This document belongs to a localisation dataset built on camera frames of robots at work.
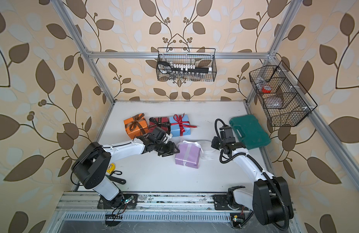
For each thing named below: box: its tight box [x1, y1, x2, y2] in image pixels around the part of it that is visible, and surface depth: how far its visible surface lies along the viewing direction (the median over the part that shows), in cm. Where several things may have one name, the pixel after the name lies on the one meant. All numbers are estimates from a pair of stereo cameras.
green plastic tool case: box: [229, 114, 271, 150], surface depth 99 cm
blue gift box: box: [169, 114, 191, 137], surface depth 98 cm
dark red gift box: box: [148, 116, 172, 134], surface depth 99 cm
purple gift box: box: [174, 141, 202, 169], surface depth 86 cm
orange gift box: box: [123, 112, 150, 140], surface depth 100 cm
